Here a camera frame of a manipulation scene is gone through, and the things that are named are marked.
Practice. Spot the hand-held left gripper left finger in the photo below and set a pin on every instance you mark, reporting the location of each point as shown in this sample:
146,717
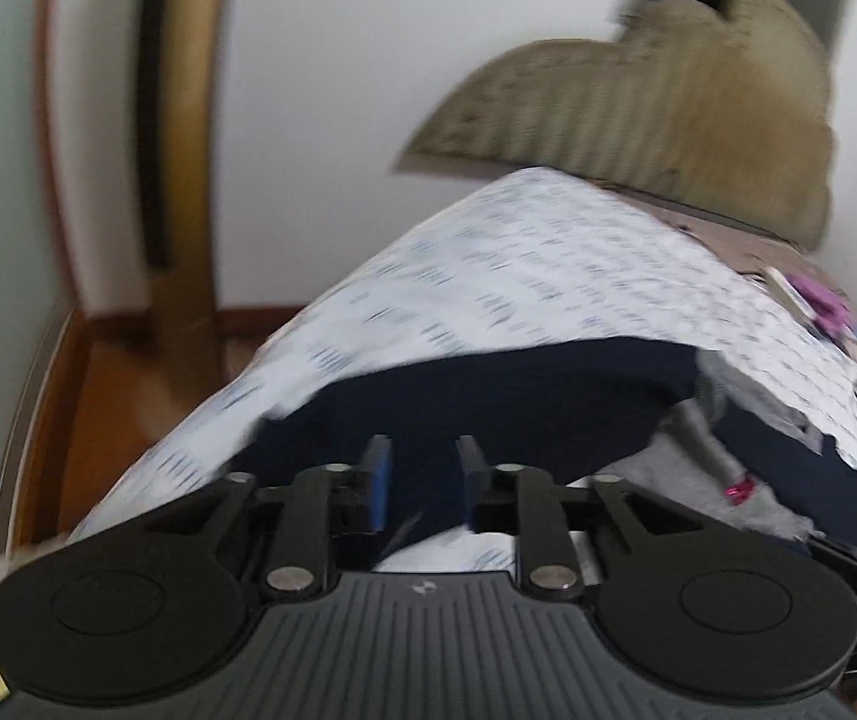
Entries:
377,484

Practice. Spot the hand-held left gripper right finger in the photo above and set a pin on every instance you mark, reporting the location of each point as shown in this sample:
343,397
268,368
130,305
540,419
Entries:
469,476

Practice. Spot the navy garment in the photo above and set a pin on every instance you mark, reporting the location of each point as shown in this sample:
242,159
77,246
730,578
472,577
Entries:
548,405

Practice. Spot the grey knit sweater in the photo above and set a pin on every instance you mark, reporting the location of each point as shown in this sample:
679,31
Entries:
687,465

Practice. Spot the magenta metallic clip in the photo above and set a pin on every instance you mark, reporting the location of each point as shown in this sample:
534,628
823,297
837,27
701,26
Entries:
741,493

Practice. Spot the white printed bed sheet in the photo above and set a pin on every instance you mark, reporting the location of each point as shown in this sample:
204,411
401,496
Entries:
548,262

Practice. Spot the white flat packet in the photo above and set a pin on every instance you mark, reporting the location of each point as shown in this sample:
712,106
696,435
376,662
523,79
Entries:
786,289

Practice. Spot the beige padded headboard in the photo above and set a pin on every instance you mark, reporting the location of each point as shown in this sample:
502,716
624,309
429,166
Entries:
660,105

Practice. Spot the wooden door frame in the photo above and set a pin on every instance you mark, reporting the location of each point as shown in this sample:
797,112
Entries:
188,127

